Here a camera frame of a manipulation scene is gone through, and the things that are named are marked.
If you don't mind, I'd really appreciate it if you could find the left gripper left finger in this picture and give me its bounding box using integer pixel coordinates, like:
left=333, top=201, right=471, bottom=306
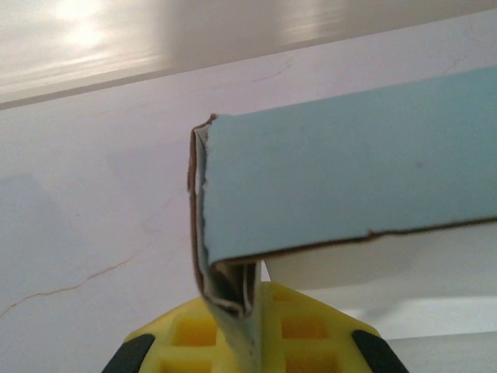
left=101, top=297, right=234, bottom=373

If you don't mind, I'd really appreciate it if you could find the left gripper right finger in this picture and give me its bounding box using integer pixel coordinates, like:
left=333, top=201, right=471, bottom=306
left=254, top=280, right=394, bottom=373

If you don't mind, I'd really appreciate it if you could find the white and teal paper box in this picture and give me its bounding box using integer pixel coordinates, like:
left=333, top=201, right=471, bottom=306
left=185, top=65, right=497, bottom=373

